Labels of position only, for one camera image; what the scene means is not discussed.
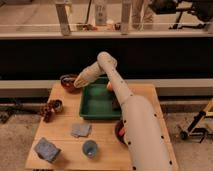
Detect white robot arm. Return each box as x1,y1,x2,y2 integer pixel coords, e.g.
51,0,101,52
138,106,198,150
74,52,173,171

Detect red bowl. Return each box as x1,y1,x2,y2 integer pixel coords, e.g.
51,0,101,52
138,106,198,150
60,74,81,94

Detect dark maroon bowl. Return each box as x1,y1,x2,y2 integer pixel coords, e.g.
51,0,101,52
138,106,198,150
115,121,125,143

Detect green plastic tray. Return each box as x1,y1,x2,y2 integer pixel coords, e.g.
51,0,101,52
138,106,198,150
79,77,121,120

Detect orange ball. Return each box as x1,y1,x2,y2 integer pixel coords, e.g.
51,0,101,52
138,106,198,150
106,82,113,91

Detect small metal cup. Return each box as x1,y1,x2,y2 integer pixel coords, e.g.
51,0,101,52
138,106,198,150
52,99,63,113

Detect dark block in tray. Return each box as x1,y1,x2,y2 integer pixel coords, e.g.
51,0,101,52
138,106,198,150
112,99,120,110

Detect brown toy figure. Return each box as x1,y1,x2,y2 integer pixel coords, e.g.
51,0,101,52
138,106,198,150
39,103,53,123

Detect grey blue cloth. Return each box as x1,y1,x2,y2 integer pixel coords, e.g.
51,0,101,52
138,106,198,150
71,123,92,138

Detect orange carrot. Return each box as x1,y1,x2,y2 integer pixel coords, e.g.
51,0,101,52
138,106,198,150
119,127,125,136

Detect wooden table board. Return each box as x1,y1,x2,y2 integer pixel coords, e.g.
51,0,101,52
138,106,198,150
25,80,179,171

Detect light blue cup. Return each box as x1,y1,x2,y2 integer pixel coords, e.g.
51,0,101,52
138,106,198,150
82,140,98,158

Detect blue sponge block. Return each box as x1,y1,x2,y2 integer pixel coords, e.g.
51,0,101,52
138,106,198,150
34,137,61,163

